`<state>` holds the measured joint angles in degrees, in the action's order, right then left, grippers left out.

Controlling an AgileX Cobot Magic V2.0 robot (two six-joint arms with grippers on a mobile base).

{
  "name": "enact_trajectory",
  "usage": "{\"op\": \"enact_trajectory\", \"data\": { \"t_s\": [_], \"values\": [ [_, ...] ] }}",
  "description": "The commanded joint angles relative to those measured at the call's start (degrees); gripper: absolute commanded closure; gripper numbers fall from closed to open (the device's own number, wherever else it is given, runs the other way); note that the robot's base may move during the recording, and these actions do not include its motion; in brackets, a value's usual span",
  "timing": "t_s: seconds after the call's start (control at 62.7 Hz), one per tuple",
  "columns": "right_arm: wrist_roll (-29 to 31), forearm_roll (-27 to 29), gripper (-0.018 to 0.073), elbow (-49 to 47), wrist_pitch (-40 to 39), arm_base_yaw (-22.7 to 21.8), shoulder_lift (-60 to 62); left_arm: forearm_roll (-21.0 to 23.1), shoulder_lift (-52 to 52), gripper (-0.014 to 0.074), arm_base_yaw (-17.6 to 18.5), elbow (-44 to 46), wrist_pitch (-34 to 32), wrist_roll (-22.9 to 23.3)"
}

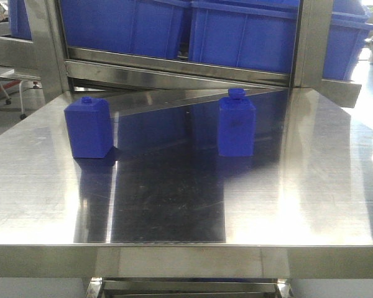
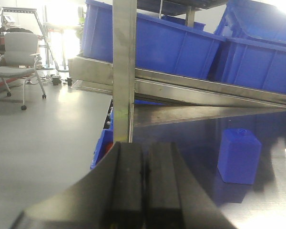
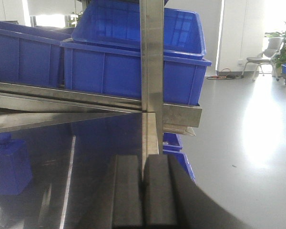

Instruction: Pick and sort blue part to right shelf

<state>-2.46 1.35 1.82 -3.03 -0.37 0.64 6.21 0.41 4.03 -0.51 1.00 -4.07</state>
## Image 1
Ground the stainless steel shelf rack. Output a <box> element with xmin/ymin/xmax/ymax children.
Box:
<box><xmin>0</xmin><ymin>1</ymin><xmax>361</xmax><ymax>107</ymax></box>

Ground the blue block part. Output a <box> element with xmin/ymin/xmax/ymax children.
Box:
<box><xmin>64</xmin><ymin>96</ymin><xmax>114</xmax><ymax>158</ymax></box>
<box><xmin>217</xmin><ymin>88</ymin><xmax>256</xmax><ymax>157</ymax></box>

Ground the blue plastic bin right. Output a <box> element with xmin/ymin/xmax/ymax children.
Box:
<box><xmin>323</xmin><ymin>1</ymin><xmax>373</xmax><ymax>81</ymax></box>

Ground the blue plastic bin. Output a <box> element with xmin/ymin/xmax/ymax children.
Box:
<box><xmin>7</xmin><ymin>0</ymin><xmax>32</xmax><ymax>40</ymax></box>
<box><xmin>60</xmin><ymin>1</ymin><xmax>191</xmax><ymax>59</ymax></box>
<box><xmin>188</xmin><ymin>1</ymin><xmax>298</xmax><ymax>73</ymax></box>
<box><xmin>323</xmin><ymin>1</ymin><xmax>373</xmax><ymax>81</ymax></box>

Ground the blue plastic bin far left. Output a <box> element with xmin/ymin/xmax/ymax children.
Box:
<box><xmin>7</xmin><ymin>0</ymin><xmax>32</xmax><ymax>40</ymax></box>

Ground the blue plastic bin centre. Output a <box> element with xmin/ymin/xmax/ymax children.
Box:
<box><xmin>188</xmin><ymin>1</ymin><xmax>298</xmax><ymax>73</ymax></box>

